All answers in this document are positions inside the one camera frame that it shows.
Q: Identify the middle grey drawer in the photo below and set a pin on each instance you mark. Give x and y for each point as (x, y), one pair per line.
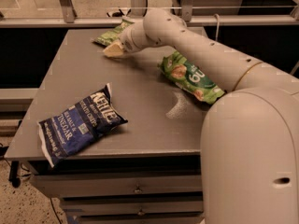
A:
(136, 206)

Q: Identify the grey drawer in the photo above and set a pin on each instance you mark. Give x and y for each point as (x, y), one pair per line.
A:
(189, 219)
(136, 206)
(113, 184)

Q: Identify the grey drawer cabinet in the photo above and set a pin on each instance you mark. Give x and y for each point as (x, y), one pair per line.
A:
(114, 140)

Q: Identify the bottom grey drawer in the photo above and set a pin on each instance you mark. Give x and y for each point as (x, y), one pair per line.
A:
(189, 219)

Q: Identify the green Dang snack bag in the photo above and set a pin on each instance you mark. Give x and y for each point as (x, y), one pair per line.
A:
(190, 78)

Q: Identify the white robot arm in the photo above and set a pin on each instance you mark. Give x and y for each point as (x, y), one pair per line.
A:
(250, 137)

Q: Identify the green jalapeno chip bag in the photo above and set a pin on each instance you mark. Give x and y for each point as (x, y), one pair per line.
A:
(108, 37)

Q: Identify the top grey drawer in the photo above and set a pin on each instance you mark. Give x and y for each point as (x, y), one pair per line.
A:
(113, 184)

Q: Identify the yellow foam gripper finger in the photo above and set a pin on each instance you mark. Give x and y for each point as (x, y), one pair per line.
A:
(115, 49)

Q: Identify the blue Kettle chip bag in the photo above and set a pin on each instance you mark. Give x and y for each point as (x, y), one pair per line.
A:
(79, 126)

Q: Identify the metal guard rail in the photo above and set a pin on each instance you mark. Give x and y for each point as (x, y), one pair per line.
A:
(104, 13)

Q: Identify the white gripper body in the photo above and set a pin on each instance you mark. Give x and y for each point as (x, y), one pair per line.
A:
(127, 42)

